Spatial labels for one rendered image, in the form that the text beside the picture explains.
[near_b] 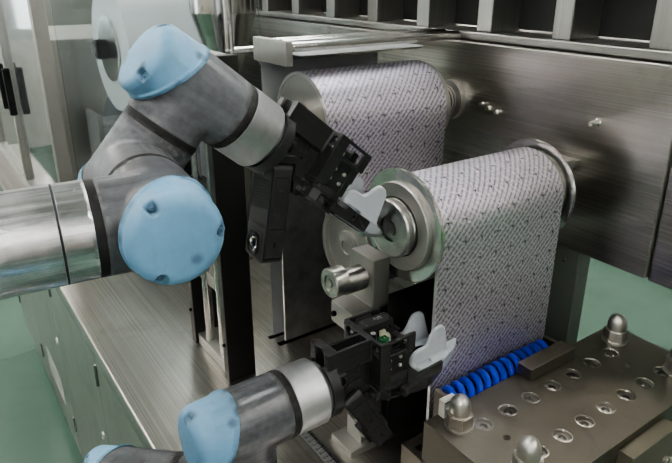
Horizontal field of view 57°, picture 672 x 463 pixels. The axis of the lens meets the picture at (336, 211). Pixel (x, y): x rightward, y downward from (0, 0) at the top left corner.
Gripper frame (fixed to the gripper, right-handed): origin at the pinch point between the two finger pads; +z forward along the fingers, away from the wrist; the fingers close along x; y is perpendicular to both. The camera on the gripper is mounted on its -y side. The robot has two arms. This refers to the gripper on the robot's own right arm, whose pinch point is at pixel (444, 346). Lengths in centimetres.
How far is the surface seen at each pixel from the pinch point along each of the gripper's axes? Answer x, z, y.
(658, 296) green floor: 85, 243, -110
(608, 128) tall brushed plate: -0.1, 29.7, 25.0
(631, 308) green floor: 86, 220, -110
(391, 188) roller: 7.4, -3.9, 20.6
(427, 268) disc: 0.8, -3.2, 11.9
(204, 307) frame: 43.9, -15.5, -10.1
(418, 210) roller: 2.3, -3.9, 19.3
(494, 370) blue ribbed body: -2.9, 6.9, -5.0
